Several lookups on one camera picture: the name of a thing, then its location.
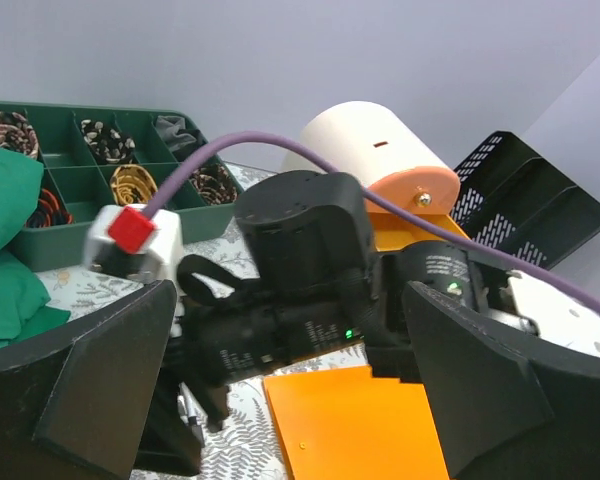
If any cream round drawer cabinet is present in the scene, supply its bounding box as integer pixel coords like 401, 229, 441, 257
298, 101, 453, 189

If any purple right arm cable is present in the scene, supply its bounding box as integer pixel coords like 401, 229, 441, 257
144, 130, 600, 326

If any white marker black cap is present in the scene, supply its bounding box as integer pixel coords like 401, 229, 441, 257
178, 394, 205, 448

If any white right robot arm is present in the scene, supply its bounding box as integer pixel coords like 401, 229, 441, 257
164, 171, 600, 479

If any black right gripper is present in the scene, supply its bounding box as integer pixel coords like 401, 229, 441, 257
134, 319, 291, 479

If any green cloth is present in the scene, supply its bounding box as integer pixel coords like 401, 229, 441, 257
0, 148, 71, 348

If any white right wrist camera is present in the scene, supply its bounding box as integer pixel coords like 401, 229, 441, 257
82, 204, 184, 284

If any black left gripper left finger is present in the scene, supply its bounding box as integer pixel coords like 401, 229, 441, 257
0, 281, 177, 479

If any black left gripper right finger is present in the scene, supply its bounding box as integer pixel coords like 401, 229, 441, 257
402, 282, 600, 479

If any orange folder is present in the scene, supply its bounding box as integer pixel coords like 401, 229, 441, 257
263, 366, 449, 480

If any green compartment organizer box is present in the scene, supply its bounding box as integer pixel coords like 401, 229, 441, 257
0, 101, 243, 272

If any black mesh file basket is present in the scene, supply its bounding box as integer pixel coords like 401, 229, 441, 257
451, 131, 600, 270

